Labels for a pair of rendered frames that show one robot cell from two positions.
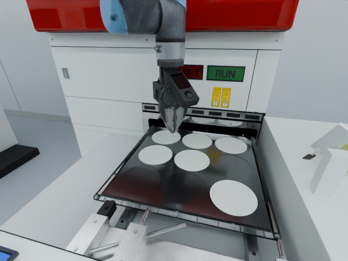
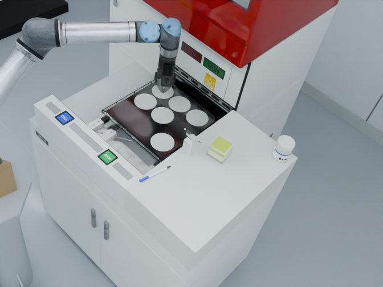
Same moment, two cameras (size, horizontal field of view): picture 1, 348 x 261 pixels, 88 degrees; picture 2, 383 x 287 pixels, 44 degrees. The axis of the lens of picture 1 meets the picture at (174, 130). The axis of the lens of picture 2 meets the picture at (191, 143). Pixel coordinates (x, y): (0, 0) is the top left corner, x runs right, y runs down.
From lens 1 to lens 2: 1.60 m
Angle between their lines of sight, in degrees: 26
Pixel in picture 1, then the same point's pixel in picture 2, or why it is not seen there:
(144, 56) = not seen: hidden behind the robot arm
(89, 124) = (122, 46)
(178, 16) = (171, 40)
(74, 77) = (120, 8)
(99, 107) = not seen: hidden behind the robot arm
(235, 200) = (161, 144)
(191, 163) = (160, 117)
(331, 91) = not seen: outside the picture
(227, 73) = (214, 69)
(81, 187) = (98, 99)
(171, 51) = (164, 53)
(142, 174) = (129, 110)
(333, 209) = (180, 159)
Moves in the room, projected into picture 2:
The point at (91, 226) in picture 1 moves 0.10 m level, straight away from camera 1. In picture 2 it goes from (96, 122) to (96, 105)
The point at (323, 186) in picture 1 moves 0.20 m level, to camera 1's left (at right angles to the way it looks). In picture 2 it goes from (183, 151) to (139, 128)
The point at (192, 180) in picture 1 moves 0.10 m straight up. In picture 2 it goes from (151, 126) to (153, 110)
